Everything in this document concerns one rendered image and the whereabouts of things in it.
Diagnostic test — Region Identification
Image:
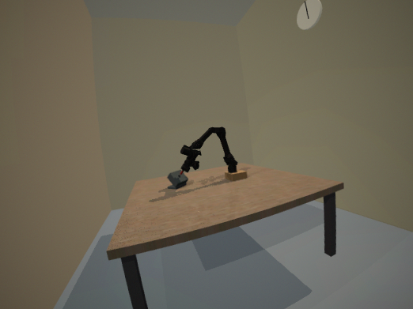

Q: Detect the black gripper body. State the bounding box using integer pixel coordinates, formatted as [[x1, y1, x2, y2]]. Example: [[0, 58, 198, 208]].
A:
[[181, 156, 195, 172]]

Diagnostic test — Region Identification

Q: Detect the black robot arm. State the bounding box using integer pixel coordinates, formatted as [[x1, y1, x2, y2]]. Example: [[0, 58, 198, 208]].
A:
[[180, 127, 238, 173]]

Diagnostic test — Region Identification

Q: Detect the grey sloped panel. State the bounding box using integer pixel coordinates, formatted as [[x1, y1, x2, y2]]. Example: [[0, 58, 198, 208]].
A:
[[168, 170, 188, 189]]

